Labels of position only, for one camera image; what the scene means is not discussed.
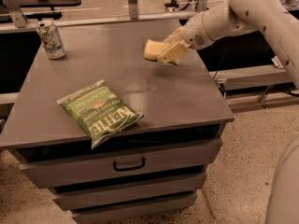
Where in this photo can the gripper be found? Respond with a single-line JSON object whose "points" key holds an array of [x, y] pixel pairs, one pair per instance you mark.
{"points": [[194, 32]]}

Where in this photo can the grey drawer cabinet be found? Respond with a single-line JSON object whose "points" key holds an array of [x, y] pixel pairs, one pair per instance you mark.
{"points": [[179, 135]]}

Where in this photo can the green white 7up can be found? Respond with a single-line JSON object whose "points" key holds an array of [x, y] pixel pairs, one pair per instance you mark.
{"points": [[50, 39]]}

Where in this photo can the metal frame rail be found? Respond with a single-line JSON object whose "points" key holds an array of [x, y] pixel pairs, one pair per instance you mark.
{"points": [[100, 11]]}

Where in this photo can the black drawer handle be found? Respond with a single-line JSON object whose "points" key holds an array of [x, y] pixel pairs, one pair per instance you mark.
{"points": [[129, 165]]}

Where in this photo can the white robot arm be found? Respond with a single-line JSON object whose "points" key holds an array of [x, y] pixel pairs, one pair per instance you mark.
{"points": [[279, 28]]}

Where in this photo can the yellow sponge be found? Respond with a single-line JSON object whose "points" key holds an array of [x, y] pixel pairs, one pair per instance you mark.
{"points": [[154, 48]]}

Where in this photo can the green kettle chips bag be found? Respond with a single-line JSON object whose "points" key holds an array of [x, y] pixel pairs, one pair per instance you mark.
{"points": [[99, 112]]}

